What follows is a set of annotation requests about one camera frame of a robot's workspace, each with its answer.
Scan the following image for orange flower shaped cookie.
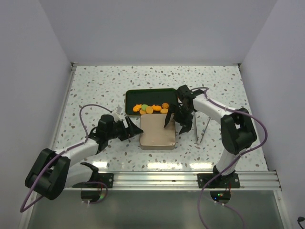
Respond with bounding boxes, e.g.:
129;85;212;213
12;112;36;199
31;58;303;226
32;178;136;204
162;103;169;109

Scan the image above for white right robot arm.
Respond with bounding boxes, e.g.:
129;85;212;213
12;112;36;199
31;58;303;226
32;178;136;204
164;85;257;187

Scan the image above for tan dotted round cookie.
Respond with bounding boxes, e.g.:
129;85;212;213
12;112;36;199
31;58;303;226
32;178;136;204
145;106;154;114

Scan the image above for orange fish cookie middle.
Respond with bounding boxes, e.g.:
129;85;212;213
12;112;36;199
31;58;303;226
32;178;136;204
152;105;162;112

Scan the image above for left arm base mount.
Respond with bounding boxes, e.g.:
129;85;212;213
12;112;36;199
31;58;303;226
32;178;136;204
95;173;114;188

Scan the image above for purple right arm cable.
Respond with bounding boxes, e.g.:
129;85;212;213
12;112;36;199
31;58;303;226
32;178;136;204
190;87;267;229

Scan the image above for green cookie under black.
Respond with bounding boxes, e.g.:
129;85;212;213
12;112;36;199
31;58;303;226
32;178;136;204
141;104;148;111

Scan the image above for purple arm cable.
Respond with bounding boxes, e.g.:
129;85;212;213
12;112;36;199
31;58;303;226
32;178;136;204
19;104;115;213
190;87;267;229

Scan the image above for metal tongs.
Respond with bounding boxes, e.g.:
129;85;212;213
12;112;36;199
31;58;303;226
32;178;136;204
194;112;211;145

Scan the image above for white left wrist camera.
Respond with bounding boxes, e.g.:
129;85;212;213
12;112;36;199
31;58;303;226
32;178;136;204
112;106;124;122

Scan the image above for dark green tray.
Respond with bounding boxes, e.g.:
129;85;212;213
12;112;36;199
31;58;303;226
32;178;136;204
125;88;178;116

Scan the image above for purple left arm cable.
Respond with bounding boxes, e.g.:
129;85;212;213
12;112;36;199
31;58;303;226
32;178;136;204
19;104;115;213

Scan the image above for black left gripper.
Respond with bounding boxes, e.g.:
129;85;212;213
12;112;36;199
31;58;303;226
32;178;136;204
106;116;142;141

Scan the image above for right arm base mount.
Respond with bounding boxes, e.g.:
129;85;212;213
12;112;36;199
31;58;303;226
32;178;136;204
197;172;241;188

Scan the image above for gold tin lid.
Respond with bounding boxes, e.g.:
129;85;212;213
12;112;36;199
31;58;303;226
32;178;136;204
140;114;176;150

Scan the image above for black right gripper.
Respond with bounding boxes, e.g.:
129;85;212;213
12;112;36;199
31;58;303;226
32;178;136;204
165;103;193;135

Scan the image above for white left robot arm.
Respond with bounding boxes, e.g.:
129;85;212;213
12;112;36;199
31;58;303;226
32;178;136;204
25;114;143;200

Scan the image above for aluminium front rail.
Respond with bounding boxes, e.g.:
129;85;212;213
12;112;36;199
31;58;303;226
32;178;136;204
30;169;282;191

